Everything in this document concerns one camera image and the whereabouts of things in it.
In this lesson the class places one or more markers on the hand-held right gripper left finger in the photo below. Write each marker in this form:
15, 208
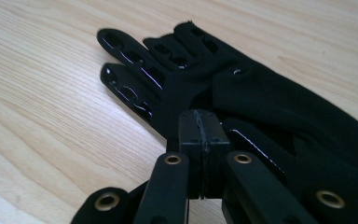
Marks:
190, 140

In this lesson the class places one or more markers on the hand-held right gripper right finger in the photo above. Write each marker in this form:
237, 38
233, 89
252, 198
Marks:
216, 140

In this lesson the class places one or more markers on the black glove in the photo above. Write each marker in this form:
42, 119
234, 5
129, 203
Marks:
261, 102

